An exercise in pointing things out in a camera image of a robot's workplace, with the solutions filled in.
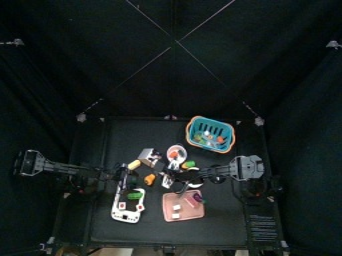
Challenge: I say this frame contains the yellow toy food block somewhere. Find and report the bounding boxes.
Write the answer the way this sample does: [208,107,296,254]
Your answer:
[127,159,143,171]

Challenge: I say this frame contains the grey white toy box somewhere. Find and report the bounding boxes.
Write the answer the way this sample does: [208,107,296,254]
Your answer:
[136,147,163,168]

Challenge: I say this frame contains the white black toy bowl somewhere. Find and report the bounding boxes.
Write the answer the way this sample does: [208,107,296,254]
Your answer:
[186,179,206,189]

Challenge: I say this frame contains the pink toy sushi slab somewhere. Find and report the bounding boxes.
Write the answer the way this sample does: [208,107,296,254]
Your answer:
[183,194,200,208]

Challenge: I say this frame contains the white toy tray red buttons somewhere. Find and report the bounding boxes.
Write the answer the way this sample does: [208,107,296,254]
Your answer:
[109,181,147,225]

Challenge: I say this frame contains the teal basket with orange rim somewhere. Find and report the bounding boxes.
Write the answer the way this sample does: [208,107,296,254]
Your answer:
[184,115,236,155]

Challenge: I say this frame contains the white round toy plate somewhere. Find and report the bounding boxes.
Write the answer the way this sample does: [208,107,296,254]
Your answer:
[166,144,188,165]

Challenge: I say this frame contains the orange toy food piece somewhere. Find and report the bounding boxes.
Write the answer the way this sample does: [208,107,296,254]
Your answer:
[143,173,158,187]

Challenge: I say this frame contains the white printed label sticker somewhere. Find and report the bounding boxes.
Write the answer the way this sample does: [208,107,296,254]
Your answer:
[248,213,279,245]

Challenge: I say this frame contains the pink cutting board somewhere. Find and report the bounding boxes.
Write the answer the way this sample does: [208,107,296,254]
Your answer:
[160,189,207,223]

